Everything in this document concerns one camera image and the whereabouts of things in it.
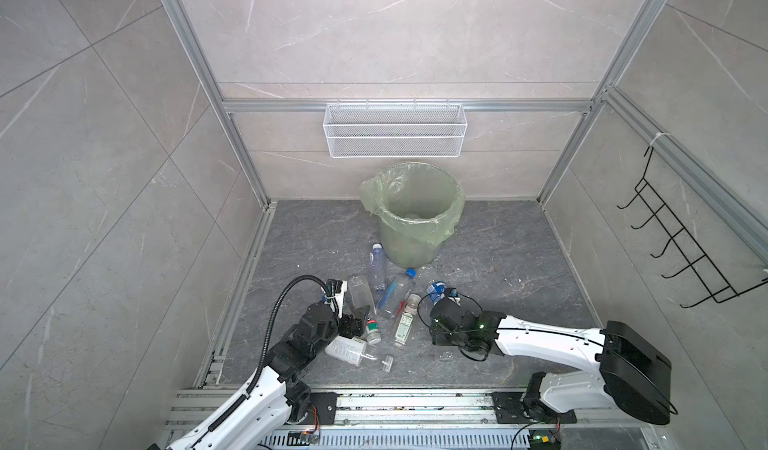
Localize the clear bottle yellow label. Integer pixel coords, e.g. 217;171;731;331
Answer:
324;336;394;373

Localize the bottle blue label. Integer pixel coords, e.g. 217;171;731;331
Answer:
427;281;461;306

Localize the clear bottle green label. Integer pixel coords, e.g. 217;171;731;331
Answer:
393;294;421;348

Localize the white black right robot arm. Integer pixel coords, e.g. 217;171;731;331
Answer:
429;297;678;426

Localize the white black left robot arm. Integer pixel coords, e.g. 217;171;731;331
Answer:
168;302;367;449

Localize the grey mesh waste bin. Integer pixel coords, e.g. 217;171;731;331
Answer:
379;222;442;269

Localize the green plastic bin liner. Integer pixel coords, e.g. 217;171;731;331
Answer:
359;162;466;246

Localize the small bottle green red label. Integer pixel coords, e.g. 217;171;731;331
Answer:
365;318;382;345

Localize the clear empty plastic cup bottle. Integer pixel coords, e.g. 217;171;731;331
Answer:
347;275;376;320

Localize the clear bottle blue cap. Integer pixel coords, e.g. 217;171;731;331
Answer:
376;269;417;317

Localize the purple Ganten water bottle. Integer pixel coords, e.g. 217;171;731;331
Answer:
368;243;387;293

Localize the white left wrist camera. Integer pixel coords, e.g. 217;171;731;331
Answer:
325;279;348;319

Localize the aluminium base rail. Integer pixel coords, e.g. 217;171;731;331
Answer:
158;386;661;450

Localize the white wire mesh shelf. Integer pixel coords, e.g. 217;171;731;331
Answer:
323;103;468;159

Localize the black wire hook rack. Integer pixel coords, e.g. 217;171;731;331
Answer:
617;146;767;309

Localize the aluminium frame rail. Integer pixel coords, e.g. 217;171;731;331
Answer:
160;0;270;210

